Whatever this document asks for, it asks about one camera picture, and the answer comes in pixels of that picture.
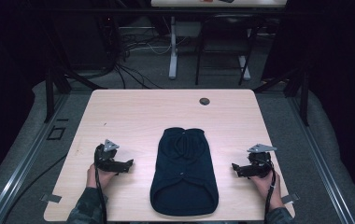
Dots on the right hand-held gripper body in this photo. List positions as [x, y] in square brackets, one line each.
[259, 160]

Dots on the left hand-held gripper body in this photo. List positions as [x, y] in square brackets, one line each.
[106, 157]

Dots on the dark blue sleeveless garment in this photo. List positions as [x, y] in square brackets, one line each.
[183, 174]

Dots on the person's left hand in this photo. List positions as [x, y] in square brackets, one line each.
[102, 178]

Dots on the person's right hand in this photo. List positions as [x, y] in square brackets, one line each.
[267, 186]

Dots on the grey tape strip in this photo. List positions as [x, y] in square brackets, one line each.
[51, 198]
[290, 198]

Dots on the short black tape strip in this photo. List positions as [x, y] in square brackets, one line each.
[62, 119]

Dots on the black tape square outline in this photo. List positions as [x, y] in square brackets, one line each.
[49, 133]

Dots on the round grey table grommet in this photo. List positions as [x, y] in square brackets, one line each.
[204, 101]

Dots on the dark computer tower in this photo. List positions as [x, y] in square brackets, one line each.
[85, 40]

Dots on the white desk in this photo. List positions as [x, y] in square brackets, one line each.
[173, 46]

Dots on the black chair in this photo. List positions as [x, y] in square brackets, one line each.
[222, 40]

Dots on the aluminium floor rail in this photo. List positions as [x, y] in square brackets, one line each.
[20, 174]
[319, 161]

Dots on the black metal frame stand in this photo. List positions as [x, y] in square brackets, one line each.
[49, 90]
[303, 93]

